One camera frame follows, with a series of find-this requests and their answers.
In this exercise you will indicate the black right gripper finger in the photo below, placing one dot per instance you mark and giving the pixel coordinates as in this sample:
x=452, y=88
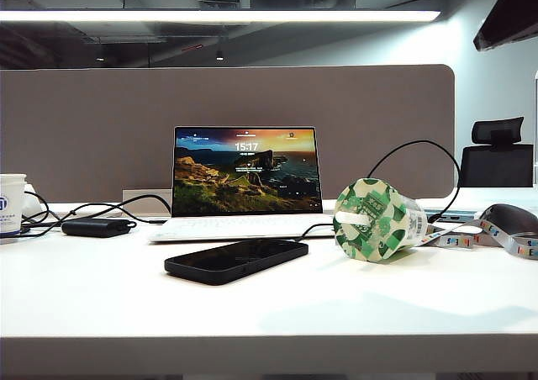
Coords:
x=517, y=14

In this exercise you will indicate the white cup green foil lid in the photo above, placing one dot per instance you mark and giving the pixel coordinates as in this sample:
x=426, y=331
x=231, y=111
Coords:
x=378, y=220

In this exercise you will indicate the black smartphone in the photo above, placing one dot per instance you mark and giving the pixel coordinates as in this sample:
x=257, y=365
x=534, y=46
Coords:
x=235, y=258

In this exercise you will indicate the grey fabric desk partition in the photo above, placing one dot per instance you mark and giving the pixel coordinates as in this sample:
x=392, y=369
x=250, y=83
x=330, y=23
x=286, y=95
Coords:
x=84, y=123

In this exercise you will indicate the black mesh office chair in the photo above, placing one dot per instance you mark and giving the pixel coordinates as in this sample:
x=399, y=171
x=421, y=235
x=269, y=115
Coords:
x=496, y=165

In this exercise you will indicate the black computer mouse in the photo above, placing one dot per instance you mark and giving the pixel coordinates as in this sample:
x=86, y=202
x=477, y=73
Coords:
x=513, y=218

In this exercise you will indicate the blue grey usb hub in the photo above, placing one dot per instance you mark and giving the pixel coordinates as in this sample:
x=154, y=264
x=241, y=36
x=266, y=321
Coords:
x=460, y=216

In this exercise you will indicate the small ceiling spotlight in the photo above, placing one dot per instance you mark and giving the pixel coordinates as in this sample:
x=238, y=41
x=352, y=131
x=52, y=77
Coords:
x=219, y=54

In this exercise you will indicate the long white ceiling light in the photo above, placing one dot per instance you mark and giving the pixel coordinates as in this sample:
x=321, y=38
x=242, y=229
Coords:
x=210, y=15

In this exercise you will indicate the white laptop landscape wallpaper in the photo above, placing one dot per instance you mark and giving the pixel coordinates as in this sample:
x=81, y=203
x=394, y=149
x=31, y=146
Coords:
x=235, y=174

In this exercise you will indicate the black power adapter brick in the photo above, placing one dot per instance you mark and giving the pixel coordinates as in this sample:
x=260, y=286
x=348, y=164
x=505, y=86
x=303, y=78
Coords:
x=94, y=228

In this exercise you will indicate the white crumpled tissue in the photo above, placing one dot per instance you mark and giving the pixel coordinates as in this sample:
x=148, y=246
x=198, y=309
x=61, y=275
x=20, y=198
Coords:
x=31, y=203

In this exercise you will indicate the white paper cup blue logo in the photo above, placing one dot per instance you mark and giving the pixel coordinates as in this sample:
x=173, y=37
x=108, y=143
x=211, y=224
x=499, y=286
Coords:
x=8, y=203

